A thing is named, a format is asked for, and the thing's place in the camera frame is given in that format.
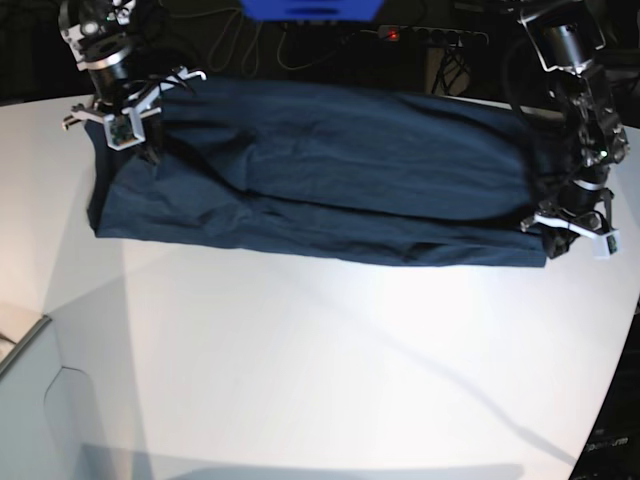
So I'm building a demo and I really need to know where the dark blue t-shirt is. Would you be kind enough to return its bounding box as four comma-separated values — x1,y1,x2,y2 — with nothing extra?
85,78,559,268

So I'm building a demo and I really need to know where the grey looped cable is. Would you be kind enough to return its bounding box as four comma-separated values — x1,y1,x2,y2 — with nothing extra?
207,14,262,76

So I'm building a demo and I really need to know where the blue plastic bin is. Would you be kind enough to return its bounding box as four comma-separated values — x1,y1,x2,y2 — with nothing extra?
240,0,384,21

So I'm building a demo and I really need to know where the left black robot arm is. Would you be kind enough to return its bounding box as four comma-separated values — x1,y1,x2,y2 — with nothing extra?
498,1,630,259

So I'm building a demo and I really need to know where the left gripper body with mount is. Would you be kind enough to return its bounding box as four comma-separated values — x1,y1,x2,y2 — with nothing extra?
520,200,621,260

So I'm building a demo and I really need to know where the black power strip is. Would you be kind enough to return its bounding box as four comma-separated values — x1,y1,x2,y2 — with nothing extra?
377,25,489,48

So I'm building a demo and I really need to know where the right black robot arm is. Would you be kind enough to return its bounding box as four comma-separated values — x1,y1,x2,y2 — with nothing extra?
58,1,207,164

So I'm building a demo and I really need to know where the right gripper body with mount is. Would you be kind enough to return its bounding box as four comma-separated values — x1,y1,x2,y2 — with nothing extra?
62,67,207,151

